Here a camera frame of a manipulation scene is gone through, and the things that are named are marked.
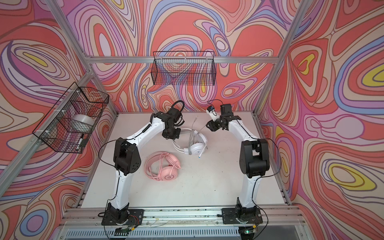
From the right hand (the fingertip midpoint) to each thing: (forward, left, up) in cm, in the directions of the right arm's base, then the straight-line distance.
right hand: (212, 125), depth 97 cm
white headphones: (-16, +10, +3) cm, 20 cm away
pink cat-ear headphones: (-31, +26, 0) cm, 41 cm away
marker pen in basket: (-21, +68, +15) cm, 73 cm away
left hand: (-7, +22, -2) cm, 23 cm away
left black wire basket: (-15, +71, +22) cm, 76 cm away
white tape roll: (-14, +66, +22) cm, 71 cm away
